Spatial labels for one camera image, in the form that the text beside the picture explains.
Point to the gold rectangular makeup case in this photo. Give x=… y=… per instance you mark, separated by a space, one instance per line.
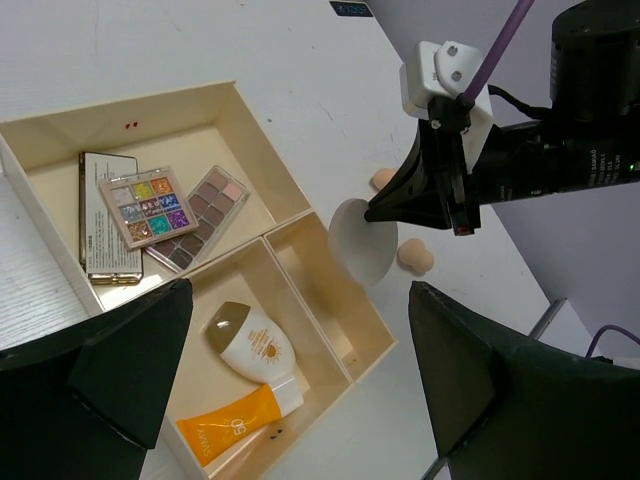
x=102 y=252

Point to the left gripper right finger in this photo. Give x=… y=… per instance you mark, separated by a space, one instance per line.
x=503 y=405

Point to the cream wooden organizer box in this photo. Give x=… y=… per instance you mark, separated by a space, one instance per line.
x=273 y=257

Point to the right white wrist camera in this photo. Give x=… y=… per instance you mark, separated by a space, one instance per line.
x=432 y=70

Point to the orange sunscreen tube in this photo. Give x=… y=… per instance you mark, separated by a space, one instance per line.
x=211 y=434

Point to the round cream powder puff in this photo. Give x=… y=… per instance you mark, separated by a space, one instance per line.
x=366 y=250

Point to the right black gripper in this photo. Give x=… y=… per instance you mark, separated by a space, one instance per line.
x=434 y=189

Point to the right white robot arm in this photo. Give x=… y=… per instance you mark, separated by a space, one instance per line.
x=594 y=70

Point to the brown eyeshadow palette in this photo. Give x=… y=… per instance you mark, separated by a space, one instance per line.
x=215 y=201

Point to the right table logo sticker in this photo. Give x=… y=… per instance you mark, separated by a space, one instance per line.
x=351 y=9

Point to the beige makeup sponge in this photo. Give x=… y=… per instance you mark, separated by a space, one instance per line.
x=382 y=177
x=415 y=256

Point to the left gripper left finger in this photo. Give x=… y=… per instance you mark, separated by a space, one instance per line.
x=88 y=401

